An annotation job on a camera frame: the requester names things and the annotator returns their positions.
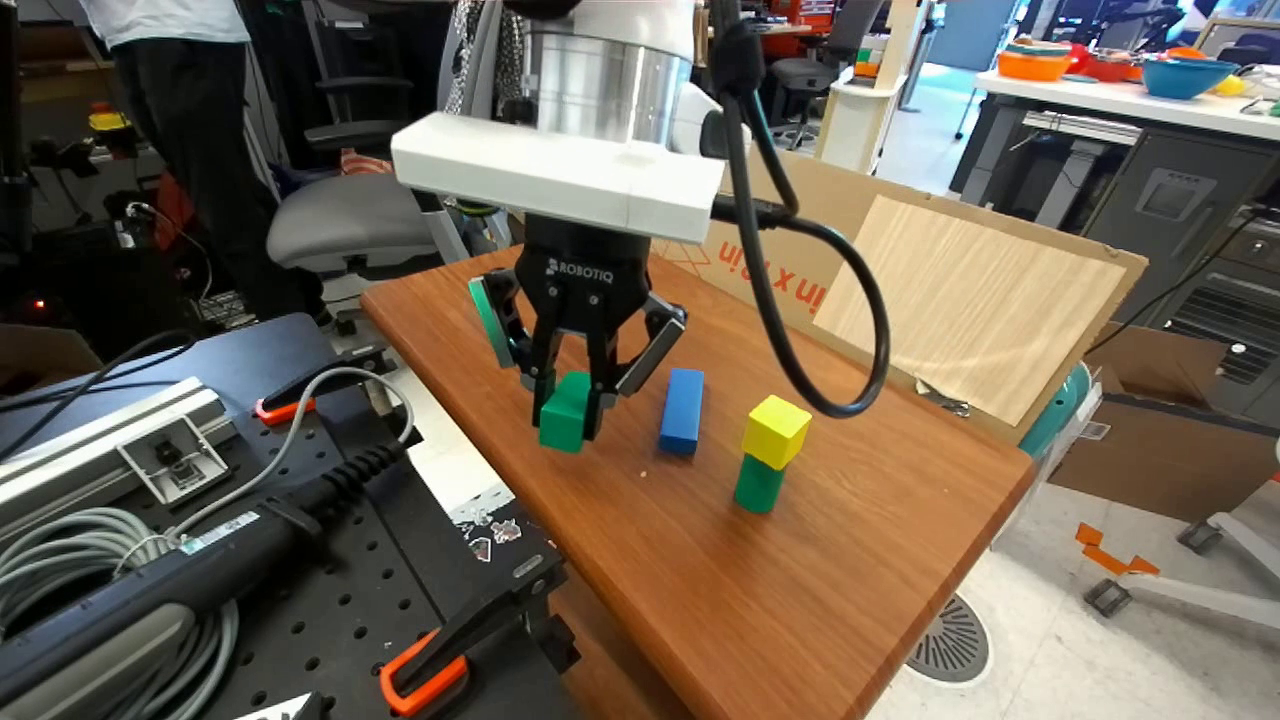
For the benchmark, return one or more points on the brown wooden table board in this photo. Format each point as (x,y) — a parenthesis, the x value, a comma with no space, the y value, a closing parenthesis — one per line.
(801,586)

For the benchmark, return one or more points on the orange bowl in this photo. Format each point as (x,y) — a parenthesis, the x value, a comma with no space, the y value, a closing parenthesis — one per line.
(1034,66)

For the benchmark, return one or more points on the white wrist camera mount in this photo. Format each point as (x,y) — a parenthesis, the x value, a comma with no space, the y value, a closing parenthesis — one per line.
(562,173)

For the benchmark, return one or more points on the round metal floor drain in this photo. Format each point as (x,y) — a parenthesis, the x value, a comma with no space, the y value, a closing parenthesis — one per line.
(948,643)

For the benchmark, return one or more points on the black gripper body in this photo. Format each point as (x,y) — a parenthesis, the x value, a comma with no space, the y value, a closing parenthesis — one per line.
(587,285)

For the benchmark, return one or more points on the person in white shirt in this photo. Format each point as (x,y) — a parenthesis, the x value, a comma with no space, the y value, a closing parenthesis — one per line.
(185,106)

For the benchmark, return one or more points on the black white sticker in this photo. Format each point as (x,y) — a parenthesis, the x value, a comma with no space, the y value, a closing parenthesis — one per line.
(491,536)

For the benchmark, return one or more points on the plywood board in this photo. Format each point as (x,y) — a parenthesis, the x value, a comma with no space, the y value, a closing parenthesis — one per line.
(801,221)

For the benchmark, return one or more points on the black perforated mounting board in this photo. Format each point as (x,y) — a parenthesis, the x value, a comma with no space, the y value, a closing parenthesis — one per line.
(335,615)

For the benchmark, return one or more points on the blue rectangular block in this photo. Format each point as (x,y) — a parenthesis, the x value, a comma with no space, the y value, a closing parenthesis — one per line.
(680,412)

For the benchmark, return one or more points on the grey metal floor frame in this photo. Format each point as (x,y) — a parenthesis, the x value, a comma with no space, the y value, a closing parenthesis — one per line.
(1200,586)

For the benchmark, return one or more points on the blue bowl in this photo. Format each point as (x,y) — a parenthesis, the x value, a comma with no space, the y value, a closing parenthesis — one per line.
(1186,78)

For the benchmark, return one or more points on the red bowl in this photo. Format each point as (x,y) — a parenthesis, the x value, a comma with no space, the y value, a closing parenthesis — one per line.
(1105,66)

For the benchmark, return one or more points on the black office chair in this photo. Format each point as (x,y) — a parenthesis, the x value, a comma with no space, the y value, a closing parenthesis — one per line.
(365,82)

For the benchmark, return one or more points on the brown cardboard box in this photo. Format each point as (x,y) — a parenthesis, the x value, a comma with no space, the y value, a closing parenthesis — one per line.
(1173,461)

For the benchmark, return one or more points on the grey desk with white top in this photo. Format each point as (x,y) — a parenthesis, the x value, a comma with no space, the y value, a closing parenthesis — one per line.
(1135,173)

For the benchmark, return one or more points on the silver aluminium rail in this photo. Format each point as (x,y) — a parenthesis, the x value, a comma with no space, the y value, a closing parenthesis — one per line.
(80,444)

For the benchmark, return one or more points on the small green block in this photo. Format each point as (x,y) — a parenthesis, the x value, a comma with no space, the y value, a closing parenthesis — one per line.
(759,484)

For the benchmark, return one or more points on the light plywood panel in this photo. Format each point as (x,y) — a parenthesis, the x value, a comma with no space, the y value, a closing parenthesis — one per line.
(972,304)

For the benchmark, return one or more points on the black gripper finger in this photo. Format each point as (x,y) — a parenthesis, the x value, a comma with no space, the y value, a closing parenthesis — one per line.
(601,392)
(544,380)

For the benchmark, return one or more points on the green rectangular block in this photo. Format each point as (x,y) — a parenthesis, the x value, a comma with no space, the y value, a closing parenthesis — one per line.
(567,420)

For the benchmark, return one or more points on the grey padded office chair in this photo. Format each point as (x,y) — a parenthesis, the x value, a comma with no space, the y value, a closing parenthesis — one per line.
(353,225)

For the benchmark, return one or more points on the teal round bin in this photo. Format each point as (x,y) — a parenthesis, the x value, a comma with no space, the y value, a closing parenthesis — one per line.
(1063,412)

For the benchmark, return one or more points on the yellow cube block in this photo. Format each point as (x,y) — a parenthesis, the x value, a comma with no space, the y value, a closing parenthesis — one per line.
(777,432)

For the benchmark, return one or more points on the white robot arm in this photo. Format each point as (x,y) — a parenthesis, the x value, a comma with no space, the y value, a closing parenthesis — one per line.
(601,66)

